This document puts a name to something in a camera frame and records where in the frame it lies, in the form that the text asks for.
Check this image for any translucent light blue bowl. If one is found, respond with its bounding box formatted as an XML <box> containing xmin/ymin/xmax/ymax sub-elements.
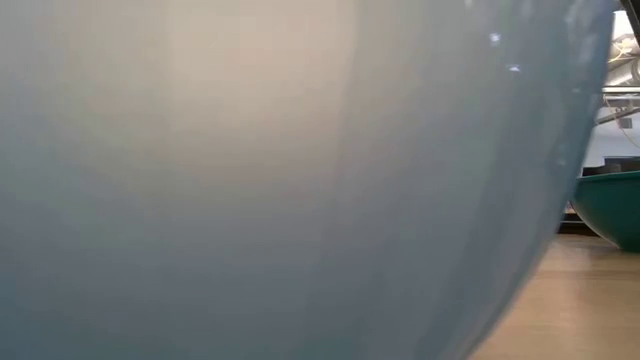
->
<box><xmin>0</xmin><ymin>0</ymin><xmax>617</xmax><ymax>360</ymax></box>

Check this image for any teal bowl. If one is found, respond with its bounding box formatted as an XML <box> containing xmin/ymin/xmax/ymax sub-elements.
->
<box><xmin>571</xmin><ymin>170</ymin><xmax>640</xmax><ymax>253</ymax></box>

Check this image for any dark background furniture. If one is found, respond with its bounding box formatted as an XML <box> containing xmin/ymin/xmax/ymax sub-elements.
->
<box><xmin>581</xmin><ymin>155</ymin><xmax>640</xmax><ymax>178</ymax></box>

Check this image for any black aluminium table frame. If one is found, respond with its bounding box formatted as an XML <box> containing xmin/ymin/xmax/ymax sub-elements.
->
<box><xmin>557</xmin><ymin>212</ymin><xmax>604</xmax><ymax>237</ymax></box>

